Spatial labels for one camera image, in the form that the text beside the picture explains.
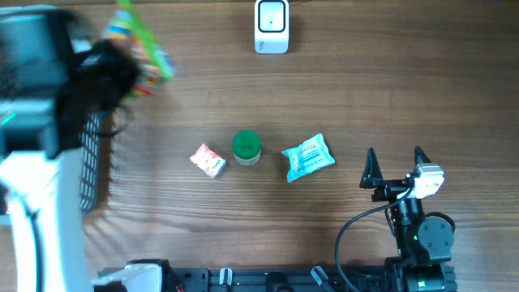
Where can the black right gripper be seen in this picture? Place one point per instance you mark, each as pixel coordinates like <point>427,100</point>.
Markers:
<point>372,178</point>

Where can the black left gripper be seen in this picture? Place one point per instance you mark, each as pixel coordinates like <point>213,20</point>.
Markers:
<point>110,53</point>

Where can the colourful Haribo candy bag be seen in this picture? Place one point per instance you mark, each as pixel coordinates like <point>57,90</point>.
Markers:
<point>127,31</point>

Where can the teal wet wipes pack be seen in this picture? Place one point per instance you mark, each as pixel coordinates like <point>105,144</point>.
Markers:
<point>310,156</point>

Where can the small red candy packet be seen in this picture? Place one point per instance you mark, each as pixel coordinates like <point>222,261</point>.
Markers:
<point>208,161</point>

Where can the green lid jar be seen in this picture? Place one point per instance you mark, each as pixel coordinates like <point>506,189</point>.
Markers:
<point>246,147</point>

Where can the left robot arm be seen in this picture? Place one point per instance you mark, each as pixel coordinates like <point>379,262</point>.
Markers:
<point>42,183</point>

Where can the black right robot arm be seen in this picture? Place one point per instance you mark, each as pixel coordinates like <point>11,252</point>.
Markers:
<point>424,240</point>

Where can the white barcode scanner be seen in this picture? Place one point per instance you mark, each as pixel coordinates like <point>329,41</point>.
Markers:
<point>272,26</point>

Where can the grey plastic basket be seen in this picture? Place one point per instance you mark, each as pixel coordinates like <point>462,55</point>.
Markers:
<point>91,162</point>

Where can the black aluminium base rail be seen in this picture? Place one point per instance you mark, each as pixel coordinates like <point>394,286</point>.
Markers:
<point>364,278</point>

